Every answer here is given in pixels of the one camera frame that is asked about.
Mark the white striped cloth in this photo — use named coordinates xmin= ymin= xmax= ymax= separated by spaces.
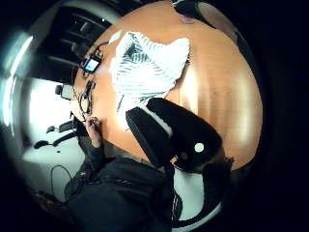
xmin=108 ymin=30 xmax=191 ymax=131

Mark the small device with lit screen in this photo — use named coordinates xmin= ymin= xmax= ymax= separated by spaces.
xmin=81 ymin=54 xmax=103 ymax=74

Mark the black office chair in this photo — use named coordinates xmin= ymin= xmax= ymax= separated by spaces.
xmin=33 ymin=119 xmax=85 ymax=150

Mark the white paper scrap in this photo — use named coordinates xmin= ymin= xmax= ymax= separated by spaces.
xmin=107 ymin=29 xmax=124 ymax=45

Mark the black cable bundle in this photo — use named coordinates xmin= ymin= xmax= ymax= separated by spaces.
xmin=72 ymin=79 xmax=97 ymax=123

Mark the black round object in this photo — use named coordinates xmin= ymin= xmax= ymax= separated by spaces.
xmin=173 ymin=0 xmax=207 ymax=24

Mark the person in dark jacket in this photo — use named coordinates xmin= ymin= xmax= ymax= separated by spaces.
xmin=63 ymin=141 xmax=183 ymax=232

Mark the thin black floor cable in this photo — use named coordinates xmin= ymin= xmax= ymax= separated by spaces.
xmin=49 ymin=164 xmax=73 ymax=202

